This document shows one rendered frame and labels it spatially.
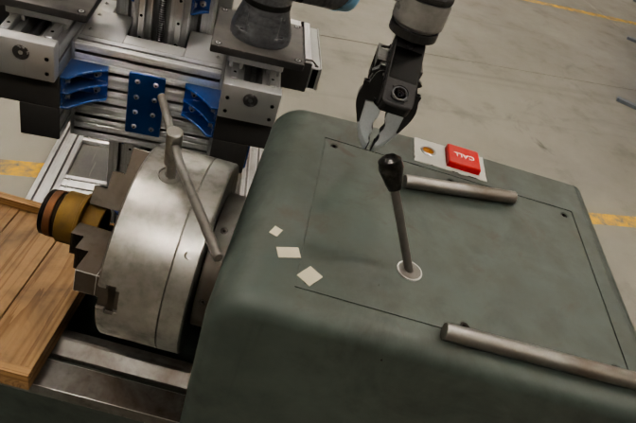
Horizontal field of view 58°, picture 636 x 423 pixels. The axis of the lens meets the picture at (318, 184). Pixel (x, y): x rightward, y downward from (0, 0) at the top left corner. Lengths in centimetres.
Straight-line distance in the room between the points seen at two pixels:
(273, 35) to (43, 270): 72
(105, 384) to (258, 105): 67
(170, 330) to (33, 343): 30
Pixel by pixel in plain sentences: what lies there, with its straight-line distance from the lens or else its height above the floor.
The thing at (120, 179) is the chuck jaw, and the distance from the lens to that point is 97.
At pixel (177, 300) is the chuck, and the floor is 114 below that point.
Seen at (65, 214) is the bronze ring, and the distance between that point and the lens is 97.
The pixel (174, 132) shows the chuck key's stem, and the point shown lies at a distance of 80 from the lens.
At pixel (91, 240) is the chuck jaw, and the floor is 111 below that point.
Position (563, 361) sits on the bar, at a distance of 79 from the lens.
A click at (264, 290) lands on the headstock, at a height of 125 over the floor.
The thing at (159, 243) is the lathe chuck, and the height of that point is 119.
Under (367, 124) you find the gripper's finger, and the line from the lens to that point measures 90.
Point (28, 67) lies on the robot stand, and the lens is 143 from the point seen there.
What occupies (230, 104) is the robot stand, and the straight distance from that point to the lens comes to 136.
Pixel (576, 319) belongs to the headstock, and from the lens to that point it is 89.
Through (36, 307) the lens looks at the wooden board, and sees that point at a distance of 114.
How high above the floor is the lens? 178
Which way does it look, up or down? 37 degrees down
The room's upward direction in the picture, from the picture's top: 19 degrees clockwise
